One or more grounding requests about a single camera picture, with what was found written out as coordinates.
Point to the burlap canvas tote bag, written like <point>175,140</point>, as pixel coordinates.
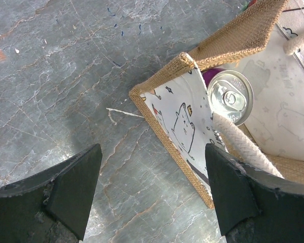
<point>266,44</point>

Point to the purple soda can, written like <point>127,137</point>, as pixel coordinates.
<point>229,94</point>

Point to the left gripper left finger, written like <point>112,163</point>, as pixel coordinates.
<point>53,205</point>

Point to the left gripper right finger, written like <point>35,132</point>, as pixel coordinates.
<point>252,205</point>

